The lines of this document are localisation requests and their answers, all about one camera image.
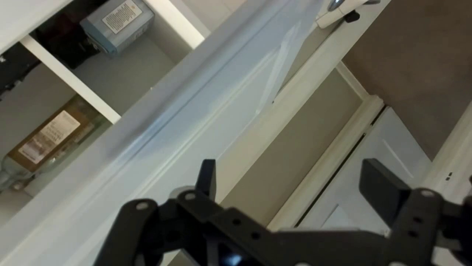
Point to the blue grey cardboard box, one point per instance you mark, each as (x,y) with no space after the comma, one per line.
(115,26)

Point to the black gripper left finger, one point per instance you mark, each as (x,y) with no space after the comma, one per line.
(162,230)

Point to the white wall cabinet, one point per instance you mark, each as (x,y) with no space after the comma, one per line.
(314,68)

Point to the brown labelled box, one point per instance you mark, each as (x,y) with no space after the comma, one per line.
(49,137)

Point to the white cabinet door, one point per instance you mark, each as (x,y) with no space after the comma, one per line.
(373,167)
(171,127)

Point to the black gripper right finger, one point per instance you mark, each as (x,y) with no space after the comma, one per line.
(422,221)

